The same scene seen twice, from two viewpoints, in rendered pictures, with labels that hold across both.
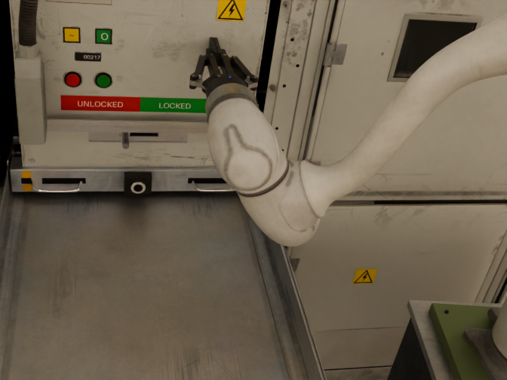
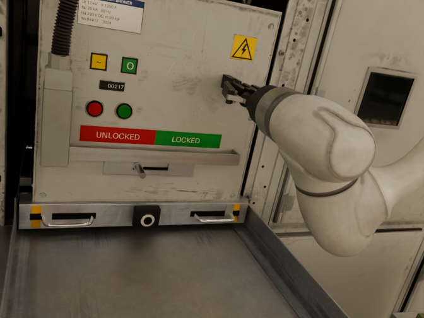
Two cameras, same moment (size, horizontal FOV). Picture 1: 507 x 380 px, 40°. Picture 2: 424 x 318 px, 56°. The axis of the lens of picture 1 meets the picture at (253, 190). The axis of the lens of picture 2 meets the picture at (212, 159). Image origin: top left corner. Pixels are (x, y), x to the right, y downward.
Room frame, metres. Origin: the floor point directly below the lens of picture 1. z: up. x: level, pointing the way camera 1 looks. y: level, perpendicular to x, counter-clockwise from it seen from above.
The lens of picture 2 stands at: (0.40, 0.27, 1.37)
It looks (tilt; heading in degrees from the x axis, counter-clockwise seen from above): 20 degrees down; 351
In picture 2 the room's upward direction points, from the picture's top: 11 degrees clockwise
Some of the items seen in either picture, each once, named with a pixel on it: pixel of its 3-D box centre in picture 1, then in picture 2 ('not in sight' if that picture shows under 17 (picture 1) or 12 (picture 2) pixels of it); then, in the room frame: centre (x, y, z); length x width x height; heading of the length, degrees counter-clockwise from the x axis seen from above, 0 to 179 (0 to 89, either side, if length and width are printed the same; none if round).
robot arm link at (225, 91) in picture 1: (231, 111); (284, 115); (1.04, 0.06, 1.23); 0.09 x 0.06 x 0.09; 105
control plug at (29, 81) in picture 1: (31, 95); (56, 115); (1.14, 0.45, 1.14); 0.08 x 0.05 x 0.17; 16
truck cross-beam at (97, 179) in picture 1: (136, 174); (143, 209); (1.28, 0.27, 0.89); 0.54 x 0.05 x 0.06; 106
